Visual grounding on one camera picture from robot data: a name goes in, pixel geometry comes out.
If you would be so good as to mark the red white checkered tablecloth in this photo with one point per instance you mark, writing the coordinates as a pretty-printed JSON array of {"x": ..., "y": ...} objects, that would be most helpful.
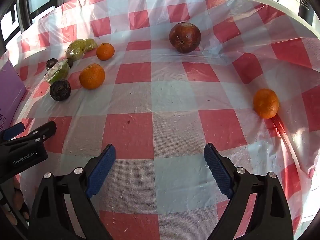
[{"x": 175, "y": 100}]

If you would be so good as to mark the purple cardboard box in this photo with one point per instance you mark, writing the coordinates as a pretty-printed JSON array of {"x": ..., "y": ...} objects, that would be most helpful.
[{"x": 10, "y": 92}]

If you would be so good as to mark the plastic-wrapped yellow-green fruit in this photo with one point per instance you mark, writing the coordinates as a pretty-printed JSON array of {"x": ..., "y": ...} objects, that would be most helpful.
[{"x": 78, "y": 48}]

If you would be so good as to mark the large red apple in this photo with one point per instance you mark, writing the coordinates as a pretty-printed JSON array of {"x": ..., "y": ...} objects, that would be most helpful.
[{"x": 185, "y": 37}]

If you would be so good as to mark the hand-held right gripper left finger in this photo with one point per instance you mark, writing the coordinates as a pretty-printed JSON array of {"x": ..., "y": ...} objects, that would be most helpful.
[{"x": 101, "y": 171}]

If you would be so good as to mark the small orange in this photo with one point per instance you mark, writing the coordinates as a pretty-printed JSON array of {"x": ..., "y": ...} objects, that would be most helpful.
[
  {"x": 266, "y": 103},
  {"x": 92, "y": 76},
  {"x": 105, "y": 51}
]

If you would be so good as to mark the black object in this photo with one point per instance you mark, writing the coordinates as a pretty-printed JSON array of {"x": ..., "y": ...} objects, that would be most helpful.
[{"x": 306, "y": 6}]

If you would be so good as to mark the person's left hand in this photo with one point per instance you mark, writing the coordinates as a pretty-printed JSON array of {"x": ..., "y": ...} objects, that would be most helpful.
[{"x": 16, "y": 200}]

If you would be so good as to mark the plastic-wrapped green fruit half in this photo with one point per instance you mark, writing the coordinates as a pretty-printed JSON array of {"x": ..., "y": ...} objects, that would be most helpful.
[{"x": 58, "y": 72}]

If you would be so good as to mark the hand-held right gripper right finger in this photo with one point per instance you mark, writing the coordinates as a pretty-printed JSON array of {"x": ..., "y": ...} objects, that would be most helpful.
[{"x": 217, "y": 171}]

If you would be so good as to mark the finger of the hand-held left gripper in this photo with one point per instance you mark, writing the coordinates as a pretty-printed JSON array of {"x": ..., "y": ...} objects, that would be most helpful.
[
  {"x": 13, "y": 130},
  {"x": 43, "y": 130}
]

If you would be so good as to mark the dark brown round fruit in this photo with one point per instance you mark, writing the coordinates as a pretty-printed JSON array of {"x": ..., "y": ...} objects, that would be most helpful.
[
  {"x": 60, "y": 90},
  {"x": 51, "y": 63},
  {"x": 70, "y": 62}
]

